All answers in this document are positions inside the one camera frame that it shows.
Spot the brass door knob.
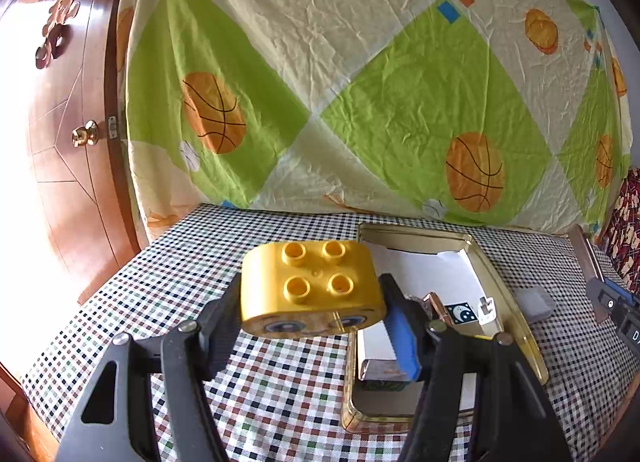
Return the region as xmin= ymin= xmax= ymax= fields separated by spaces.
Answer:
xmin=70 ymin=120 xmax=100 ymax=148

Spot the gold metal tin box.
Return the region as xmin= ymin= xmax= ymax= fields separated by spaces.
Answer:
xmin=342 ymin=224 xmax=549 ymax=434

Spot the wooden door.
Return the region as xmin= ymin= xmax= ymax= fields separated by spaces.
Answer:
xmin=1 ymin=0 xmax=140 ymax=304

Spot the red patterned fabric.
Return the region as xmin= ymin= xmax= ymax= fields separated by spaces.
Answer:
xmin=603 ymin=167 xmax=640 ymax=295

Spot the checkered tablecloth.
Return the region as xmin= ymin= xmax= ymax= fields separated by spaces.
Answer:
xmin=26 ymin=205 xmax=639 ymax=461

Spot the yellow face toy brick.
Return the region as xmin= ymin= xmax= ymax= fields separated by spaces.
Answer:
xmin=240 ymin=240 xmax=386 ymax=339

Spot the white book-shaped box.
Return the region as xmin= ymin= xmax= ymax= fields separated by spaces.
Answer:
xmin=356 ymin=323 xmax=416 ymax=383

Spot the sun picture toy block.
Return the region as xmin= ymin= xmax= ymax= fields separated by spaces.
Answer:
xmin=445 ymin=297 xmax=504 ymax=339

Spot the basketball pattern bed sheet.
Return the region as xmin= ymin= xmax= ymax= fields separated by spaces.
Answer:
xmin=117 ymin=0 xmax=632 ymax=239

